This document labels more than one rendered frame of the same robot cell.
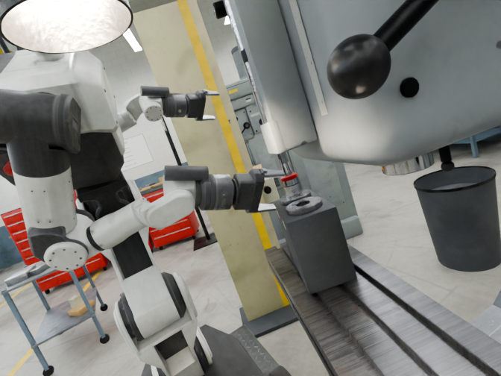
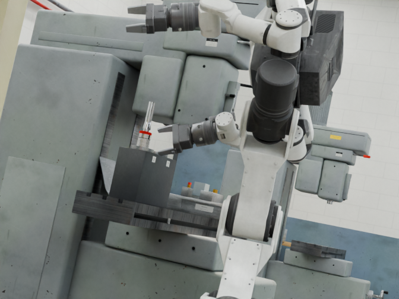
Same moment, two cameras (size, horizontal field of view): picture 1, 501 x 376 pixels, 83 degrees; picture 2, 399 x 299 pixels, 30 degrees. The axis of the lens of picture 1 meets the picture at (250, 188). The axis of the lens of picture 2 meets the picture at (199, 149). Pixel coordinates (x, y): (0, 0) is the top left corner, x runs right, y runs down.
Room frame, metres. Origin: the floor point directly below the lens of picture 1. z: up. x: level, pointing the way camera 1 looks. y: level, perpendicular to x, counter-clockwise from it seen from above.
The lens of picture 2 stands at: (3.03, 1.41, 0.96)
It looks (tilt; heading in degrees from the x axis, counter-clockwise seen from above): 5 degrees up; 210
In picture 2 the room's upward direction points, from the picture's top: 12 degrees clockwise
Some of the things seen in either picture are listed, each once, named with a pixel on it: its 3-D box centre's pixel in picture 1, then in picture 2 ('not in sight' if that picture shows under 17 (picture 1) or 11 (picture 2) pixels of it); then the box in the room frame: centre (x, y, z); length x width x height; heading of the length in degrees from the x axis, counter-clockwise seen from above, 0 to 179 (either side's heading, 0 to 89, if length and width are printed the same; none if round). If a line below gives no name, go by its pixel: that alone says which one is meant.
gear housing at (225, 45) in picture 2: not in sight; (208, 49); (0.28, -0.20, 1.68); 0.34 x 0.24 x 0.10; 96
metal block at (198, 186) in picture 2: not in sight; (200, 190); (0.14, -0.17, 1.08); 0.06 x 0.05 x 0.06; 9
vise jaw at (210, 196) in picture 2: not in sight; (211, 197); (0.13, -0.12, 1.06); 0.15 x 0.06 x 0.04; 9
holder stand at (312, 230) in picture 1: (309, 233); (143, 176); (0.71, -0.11, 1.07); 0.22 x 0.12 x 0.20; 0
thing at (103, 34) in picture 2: not in sight; (116, 43); (0.33, -0.66, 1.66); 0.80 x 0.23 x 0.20; 96
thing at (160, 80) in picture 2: not in sight; (167, 91); (0.30, -0.35, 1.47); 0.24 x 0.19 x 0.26; 6
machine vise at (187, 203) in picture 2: not in sight; (204, 204); (0.14, -0.15, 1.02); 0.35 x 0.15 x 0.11; 99
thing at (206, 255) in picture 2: not in sight; (176, 244); (0.28, -0.16, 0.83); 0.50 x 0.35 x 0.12; 96
